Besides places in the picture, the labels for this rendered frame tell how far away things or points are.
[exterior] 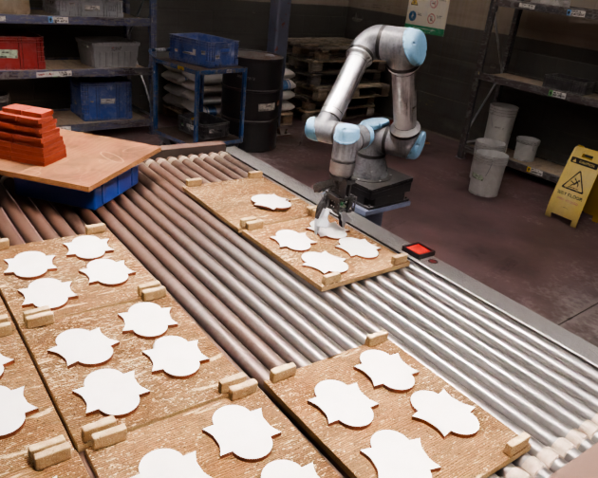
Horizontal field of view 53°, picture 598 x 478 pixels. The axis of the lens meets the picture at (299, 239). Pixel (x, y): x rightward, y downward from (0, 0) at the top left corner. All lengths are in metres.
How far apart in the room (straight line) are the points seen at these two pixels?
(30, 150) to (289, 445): 1.37
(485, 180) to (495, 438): 4.41
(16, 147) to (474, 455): 1.65
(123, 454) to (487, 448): 0.66
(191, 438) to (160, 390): 0.15
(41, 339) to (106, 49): 4.86
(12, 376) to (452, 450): 0.86
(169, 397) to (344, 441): 0.35
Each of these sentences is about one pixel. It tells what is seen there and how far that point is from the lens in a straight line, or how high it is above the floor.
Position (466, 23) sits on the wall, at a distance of 7.37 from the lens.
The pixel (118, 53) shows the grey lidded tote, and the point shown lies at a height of 0.77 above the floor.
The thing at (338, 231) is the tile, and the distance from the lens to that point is 1.96.
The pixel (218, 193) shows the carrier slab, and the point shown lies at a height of 0.94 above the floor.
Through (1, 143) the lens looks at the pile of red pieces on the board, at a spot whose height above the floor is 1.09.
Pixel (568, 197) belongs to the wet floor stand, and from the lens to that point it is 5.38.
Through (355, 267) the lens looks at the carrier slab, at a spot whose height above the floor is 0.94.
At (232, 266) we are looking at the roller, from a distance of 1.74.
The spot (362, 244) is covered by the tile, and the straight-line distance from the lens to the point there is 1.90.
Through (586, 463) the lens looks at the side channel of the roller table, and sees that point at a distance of 1.29.
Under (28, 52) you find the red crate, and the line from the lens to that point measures 5.86.
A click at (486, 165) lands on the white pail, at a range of 5.52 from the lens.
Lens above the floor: 1.73
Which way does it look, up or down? 25 degrees down
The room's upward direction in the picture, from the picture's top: 6 degrees clockwise
